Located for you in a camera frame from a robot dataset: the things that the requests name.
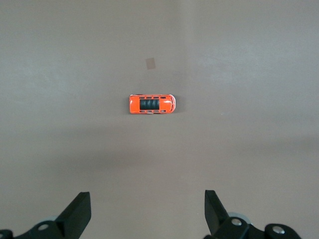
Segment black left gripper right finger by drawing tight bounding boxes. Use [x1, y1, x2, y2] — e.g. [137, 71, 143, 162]
[204, 189, 304, 239]

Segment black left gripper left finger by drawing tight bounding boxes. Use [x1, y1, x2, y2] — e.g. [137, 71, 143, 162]
[0, 191, 92, 239]

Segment orange toy bus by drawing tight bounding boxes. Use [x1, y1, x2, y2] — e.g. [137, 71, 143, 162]
[129, 93, 177, 115]

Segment brown tape square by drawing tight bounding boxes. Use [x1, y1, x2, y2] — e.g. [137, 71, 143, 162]
[145, 57, 157, 70]

